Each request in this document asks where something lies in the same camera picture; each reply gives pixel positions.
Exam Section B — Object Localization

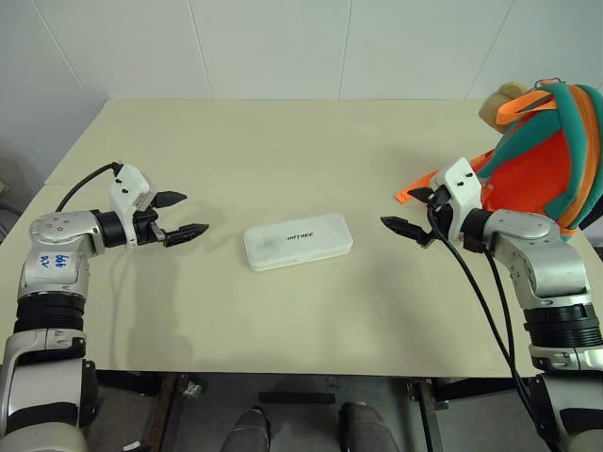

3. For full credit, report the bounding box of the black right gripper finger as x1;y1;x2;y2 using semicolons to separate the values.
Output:
380;216;433;249
406;186;437;204

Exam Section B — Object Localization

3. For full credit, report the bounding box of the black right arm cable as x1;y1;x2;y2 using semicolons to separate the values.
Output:
470;234;520;378
426;202;562;452

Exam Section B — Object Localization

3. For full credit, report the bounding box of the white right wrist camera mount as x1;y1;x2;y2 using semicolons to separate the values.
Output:
430;156;485;242

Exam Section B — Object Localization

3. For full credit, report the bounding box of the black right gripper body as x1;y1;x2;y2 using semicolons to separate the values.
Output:
426;185;462;242

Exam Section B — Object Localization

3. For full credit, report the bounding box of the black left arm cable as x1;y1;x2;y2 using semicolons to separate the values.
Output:
55;161;125;214

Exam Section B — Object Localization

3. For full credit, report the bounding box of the grey rounded shape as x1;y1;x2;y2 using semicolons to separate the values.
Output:
220;406;273;452
337;400;398;452

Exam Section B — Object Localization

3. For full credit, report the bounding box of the black flat plate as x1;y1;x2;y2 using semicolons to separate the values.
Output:
257;390;337;406

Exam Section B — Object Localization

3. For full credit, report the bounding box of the beige plush toy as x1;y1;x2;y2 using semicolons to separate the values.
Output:
477;80;530;135

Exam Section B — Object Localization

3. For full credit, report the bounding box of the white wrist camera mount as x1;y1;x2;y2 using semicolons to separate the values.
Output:
108;162;159;247
430;156;485;242

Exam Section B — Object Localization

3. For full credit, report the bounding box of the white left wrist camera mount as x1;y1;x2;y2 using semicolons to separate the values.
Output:
108;162;159;247

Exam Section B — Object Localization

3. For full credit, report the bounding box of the white rectangular case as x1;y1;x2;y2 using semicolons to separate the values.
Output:
242;212;355;273

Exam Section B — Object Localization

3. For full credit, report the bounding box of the orange and teal backpack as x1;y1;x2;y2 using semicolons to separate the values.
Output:
394;77;603;244

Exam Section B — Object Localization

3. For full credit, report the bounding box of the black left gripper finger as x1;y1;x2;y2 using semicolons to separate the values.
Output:
163;223;210;248
154;190;189;210

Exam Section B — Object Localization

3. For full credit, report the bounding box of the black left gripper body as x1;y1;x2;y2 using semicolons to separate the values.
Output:
132;191;167;247

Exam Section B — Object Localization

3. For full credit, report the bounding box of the rusty metal bar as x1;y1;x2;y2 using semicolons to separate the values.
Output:
140;371;183;452
406;378;447;452

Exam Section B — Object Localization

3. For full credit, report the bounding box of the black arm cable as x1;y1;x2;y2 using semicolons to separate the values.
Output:
470;234;520;378
55;161;125;214
426;202;562;452

